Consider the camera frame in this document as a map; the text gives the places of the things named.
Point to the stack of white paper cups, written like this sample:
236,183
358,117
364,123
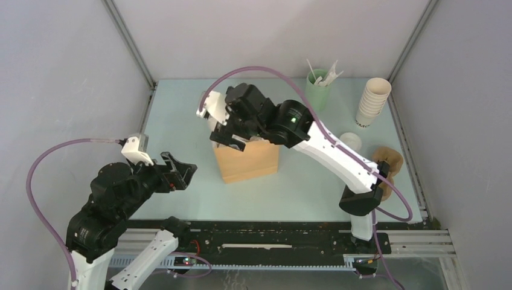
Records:
373,99

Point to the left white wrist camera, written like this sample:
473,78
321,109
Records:
134,149

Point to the wrapped straw leftmost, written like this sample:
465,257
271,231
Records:
311,69

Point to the brown paper takeout bag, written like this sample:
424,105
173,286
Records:
259,158

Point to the white cable duct strip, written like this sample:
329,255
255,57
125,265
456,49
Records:
122,261

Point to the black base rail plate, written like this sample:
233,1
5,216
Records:
278,243

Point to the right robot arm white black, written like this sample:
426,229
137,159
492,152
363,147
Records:
296,129

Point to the stack of white plastic lids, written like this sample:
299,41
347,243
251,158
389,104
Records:
352,140

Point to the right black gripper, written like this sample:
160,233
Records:
224,133

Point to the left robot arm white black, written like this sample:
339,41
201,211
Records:
117,192

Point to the brown pulp cup carrier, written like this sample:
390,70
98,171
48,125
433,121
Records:
395,161

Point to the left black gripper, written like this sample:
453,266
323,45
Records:
180,174

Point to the green straw holder cup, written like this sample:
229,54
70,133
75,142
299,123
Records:
315,94

